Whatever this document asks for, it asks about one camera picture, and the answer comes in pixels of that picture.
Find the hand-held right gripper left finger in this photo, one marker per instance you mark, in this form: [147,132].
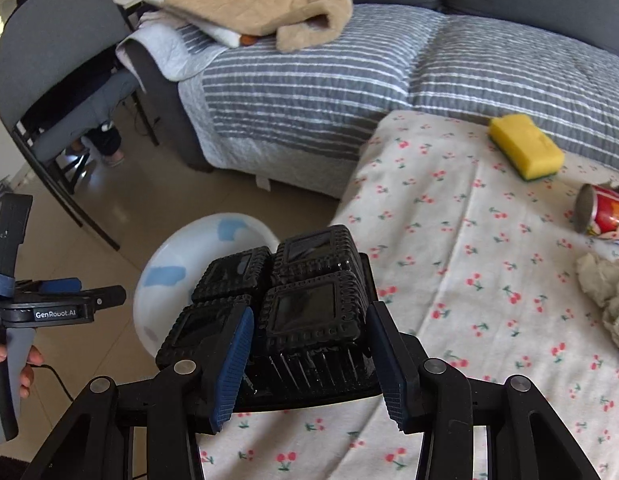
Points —
[234,365]

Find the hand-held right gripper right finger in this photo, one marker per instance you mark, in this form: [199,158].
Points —
[389,360]

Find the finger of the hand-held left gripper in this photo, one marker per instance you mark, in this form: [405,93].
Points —
[59,286]
[104,299]

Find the black plastic tray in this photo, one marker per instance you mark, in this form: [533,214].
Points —
[299,300]

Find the white plastic basin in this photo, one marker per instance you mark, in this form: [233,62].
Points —
[209,240]

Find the white tissue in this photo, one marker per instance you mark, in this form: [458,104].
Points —
[604,280]

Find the yellow sponge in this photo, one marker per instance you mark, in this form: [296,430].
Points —
[524,145]

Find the person's left hand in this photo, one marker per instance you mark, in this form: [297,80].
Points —
[32,357]

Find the white quilted blanket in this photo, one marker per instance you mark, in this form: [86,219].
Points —
[159,45]

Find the grey striped quilt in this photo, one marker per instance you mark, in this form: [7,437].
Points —
[314,100]

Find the small orange object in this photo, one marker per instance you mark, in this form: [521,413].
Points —
[247,40]

